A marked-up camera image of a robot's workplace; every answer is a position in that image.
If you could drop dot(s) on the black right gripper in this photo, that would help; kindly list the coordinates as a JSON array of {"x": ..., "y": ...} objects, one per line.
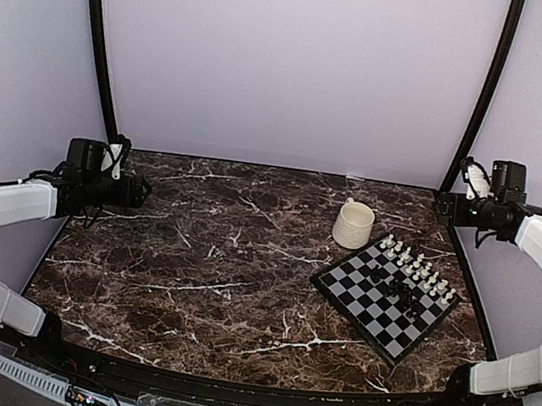
[{"x": 459, "y": 218}]

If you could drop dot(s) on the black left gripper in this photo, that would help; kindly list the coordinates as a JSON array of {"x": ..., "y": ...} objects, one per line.
[{"x": 137, "y": 199}]

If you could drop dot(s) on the black white chessboard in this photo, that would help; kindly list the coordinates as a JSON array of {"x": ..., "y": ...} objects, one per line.
[{"x": 346, "y": 285}]

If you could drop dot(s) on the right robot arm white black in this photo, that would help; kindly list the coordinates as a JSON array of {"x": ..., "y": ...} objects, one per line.
[{"x": 521, "y": 225}]

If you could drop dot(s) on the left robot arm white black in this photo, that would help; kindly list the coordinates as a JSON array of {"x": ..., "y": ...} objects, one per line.
[{"x": 44, "y": 195}]

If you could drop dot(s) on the white chess piece corner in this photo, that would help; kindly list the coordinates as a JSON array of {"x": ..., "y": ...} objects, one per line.
[{"x": 387, "y": 242}]

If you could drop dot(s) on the pile of black chess pieces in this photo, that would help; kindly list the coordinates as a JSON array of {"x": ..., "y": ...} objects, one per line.
[{"x": 394, "y": 291}]

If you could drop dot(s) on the cream ceramic mug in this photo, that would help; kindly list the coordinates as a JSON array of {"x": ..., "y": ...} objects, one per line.
[{"x": 353, "y": 225}]

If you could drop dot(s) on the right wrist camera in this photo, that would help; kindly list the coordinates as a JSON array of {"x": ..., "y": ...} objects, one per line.
[{"x": 506, "y": 183}]

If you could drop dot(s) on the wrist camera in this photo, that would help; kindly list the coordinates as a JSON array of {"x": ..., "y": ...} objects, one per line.
[
  {"x": 506, "y": 183},
  {"x": 95, "y": 158}
]

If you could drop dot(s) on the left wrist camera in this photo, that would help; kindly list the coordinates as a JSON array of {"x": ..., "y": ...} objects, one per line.
[{"x": 95, "y": 158}]

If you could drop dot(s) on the right black frame post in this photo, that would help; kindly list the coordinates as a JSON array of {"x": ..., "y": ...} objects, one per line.
[{"x": 498, "y": 62}]

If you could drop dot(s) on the black frame post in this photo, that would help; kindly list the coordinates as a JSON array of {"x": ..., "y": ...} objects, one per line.
[
  {"x": 102, "y": 71},
  {"x": 498, "y": 62}
]

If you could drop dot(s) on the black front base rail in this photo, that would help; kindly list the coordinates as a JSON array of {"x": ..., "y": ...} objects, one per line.
[{"x": 129, "y": 379}]

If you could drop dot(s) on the left black frame post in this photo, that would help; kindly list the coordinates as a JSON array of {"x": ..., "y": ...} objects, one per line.
[{"x": 102, "y": 71}]

